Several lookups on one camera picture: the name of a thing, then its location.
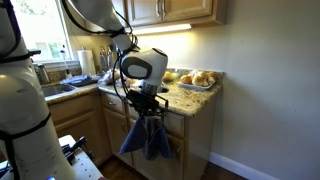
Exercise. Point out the narrow wooden cabinet door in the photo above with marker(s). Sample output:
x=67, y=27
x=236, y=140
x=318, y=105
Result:
x=115, y=136

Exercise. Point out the black tools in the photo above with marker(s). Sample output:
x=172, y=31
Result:
x=75, y=148

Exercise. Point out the silver soap dispenser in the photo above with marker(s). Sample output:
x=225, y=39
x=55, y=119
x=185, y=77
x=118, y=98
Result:
x=42, y=74

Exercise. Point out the wooden wall cabinet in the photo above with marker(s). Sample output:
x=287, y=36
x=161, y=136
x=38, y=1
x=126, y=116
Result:
x=180, y=10

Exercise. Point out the wooden sink cabinet front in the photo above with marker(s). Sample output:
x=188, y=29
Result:
x=80, y=123

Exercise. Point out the wide wooden drawer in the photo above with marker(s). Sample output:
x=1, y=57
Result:
x=176, y=123

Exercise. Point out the clear bottle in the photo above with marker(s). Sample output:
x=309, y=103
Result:
x=103, y=60
x=111, y=58

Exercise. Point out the orange fruit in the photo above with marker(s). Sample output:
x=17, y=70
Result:
x=168, y=76

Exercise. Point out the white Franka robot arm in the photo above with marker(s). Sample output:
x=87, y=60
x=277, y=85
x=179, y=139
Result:
x=26, y=116

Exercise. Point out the white paper towel roll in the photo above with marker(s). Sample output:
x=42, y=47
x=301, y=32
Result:
x=86, y=61

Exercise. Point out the blue dish cloth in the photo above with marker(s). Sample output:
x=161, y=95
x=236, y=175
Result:
x=80, y=80

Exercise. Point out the window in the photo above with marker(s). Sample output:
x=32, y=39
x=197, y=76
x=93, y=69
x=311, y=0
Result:
x=43, y=30

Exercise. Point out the browned bread roll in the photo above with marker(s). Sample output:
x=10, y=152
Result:
x=186, y=79

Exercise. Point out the small bagged brown bread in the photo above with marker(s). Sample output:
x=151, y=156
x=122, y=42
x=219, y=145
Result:
x=130, y=82

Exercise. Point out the small blue hanging towel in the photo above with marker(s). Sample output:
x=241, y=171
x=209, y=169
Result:
x=164, y=145

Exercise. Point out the white rectangular plate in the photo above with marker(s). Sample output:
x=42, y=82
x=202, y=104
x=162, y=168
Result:
x=193, y=87

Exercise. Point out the under-cabinet light strip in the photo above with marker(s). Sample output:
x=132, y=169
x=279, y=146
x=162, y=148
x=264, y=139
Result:
x=161, y=29

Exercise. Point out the white dish wand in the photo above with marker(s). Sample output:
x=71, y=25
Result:
x=66, y=71

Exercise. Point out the steel sink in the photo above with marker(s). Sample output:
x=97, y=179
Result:
x=58, y=89

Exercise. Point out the large bagged brown bread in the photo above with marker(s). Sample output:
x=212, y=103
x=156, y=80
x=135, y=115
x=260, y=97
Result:
x=108, y=77

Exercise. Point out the narrow wooden drawer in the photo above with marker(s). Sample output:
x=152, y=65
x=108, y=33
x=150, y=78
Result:
x=113, y=103

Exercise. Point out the white perforated cart top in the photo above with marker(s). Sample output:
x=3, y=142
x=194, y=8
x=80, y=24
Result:
x=86, y=166

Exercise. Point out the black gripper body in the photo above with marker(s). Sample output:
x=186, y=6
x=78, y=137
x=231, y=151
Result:
x=143, y=100

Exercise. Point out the wide wooden cabinet door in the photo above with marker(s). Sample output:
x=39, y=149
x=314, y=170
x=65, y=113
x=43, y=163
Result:
x=176, y=166

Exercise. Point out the gray hanging towel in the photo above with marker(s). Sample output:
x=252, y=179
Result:
x=152, y=140

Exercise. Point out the pale bread roll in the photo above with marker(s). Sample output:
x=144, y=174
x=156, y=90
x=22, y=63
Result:
x=198, y=80
x=202, y=74
x=212, y=75

